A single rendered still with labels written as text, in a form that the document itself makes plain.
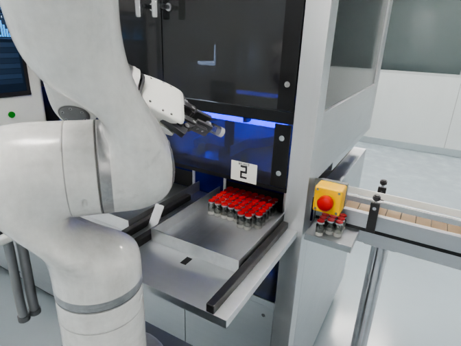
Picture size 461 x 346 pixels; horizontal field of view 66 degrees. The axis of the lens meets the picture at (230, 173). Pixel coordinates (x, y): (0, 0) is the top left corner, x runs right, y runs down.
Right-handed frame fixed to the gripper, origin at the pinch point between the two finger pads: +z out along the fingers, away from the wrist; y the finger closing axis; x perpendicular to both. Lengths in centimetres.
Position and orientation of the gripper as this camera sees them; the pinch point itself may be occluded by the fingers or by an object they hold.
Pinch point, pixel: (200, 123)
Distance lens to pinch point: 76.1
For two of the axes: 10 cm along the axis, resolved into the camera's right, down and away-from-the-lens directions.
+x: 6.2, -5.4, -5.8
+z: 7.8, 3.1, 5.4
